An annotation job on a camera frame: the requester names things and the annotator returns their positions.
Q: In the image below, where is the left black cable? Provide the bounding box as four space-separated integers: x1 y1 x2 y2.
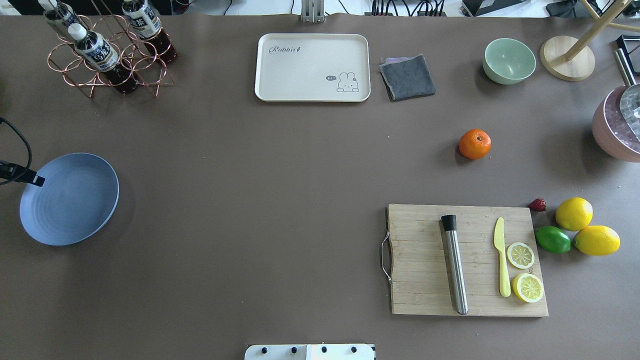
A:
0 117 33 186

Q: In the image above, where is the light green bowl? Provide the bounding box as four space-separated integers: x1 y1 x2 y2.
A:
482 38 537 85

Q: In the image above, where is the green lime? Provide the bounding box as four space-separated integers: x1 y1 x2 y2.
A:
534 225 572 254

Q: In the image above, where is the steel muddler black tip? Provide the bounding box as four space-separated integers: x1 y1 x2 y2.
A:
441 214 469 315

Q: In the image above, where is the yellow plastic knife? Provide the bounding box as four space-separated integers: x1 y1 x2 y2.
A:
493 217 512 297

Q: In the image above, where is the whole lemon upper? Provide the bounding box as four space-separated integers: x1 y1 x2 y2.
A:
555 197 594 231

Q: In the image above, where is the bamboo cutting board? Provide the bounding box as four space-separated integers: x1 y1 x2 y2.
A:
387 203 549 318

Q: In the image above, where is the whole lemon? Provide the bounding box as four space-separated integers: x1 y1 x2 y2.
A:
555 197 594 231
573 225 621 256

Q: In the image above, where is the tea bottle front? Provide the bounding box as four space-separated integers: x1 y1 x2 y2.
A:
68 23 138 94

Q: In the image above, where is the blue round plate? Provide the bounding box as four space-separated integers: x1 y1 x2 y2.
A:
19 152 121 246

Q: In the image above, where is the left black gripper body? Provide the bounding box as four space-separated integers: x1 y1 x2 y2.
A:
0 161 22 182

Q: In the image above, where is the tea bottle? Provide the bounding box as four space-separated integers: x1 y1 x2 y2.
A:
38 0 84 42
121 0 178 64
68 23 138 94

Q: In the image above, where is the cream rabbit tray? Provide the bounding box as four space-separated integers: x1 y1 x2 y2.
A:
254 33 371 103

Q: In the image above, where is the whole lemon lower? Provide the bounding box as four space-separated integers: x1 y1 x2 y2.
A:
573 225 621 256

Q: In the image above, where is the pink bowl with ice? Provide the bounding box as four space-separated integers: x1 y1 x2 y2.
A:
591 86 640 163

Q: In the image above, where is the copper wire bottle rack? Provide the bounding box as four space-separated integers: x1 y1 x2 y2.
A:
39 0 178 98

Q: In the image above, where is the lemon slice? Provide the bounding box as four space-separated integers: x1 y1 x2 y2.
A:
511 273 545 304
506 242 536 270

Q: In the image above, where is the grey folded cloth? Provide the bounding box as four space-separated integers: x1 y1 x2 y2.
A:
378 54 436 101

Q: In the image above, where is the tea bottle back right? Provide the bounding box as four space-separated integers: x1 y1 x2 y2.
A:
121 0 178 64

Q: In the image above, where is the tea bottle back left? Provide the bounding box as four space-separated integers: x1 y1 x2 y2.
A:
38 0 84 42

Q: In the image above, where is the wooden cup stand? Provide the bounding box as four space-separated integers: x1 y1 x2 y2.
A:
539 0 640 82

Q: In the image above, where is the orange fruit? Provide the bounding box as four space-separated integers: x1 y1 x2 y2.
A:
458 129 492 160

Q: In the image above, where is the small red strawberry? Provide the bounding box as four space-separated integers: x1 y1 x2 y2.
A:
527 198 547 212

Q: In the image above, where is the lemon slice upper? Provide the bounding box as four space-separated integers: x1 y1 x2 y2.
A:
506 242 536 270

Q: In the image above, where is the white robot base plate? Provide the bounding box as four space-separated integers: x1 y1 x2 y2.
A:
244 343 377 360

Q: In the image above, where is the lemon slice lower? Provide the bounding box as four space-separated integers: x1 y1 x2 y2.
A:
511 273 545 304

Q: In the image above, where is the metal ice scoop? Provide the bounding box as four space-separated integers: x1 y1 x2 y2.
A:
614 48 640 141

